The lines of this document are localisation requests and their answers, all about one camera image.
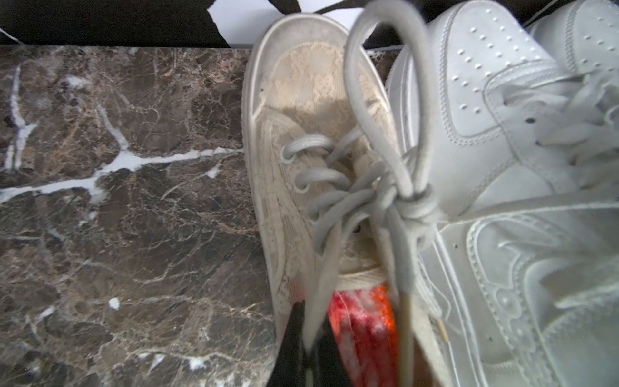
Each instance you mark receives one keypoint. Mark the white sneaker left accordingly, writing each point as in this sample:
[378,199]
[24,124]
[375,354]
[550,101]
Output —
[524,266]

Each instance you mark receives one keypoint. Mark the white sneaker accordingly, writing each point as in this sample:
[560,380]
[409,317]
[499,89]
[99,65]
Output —
[524,266]
[582,37]

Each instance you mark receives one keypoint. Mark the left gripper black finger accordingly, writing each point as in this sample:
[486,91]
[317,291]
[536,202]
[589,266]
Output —
[322,366]

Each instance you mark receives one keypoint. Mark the white sneaker right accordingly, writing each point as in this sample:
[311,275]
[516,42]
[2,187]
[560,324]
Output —
[582,37]

